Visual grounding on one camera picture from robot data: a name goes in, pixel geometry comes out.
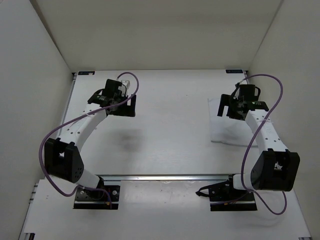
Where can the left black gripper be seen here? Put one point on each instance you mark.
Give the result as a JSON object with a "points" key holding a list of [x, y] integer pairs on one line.
{"points": [[128, 110]]}

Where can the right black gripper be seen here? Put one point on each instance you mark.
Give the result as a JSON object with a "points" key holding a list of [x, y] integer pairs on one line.
{"points": [[225, 100]]}

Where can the white skirt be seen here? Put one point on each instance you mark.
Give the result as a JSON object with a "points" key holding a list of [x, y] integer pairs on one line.
{"points": [[226, 130]]}

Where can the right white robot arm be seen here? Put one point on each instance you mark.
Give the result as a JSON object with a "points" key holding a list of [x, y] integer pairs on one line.
{"points": [[276, 167]]}

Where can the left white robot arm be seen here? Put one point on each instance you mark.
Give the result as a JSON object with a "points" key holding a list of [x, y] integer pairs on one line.
{"points": [[62, 155]]}

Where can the left blue corner label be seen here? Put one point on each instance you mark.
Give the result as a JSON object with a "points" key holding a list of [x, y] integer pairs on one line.
{"points": [[86, 73]]}

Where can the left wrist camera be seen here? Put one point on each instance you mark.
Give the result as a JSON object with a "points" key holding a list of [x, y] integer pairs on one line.
{"points": [[126, 83]]}

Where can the aluminium front rail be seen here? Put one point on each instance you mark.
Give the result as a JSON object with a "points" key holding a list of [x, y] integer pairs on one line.
{"points": [[167, 177]]}

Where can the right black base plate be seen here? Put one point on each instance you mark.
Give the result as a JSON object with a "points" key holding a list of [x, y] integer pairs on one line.
{"points": [[223, 197]]}

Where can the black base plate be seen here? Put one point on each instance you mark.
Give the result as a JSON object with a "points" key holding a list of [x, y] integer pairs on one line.
{"points": [[223, 197], [97, 200]]}

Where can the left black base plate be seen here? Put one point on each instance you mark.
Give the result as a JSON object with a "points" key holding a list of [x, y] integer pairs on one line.
{"points": [[97, 200]]}

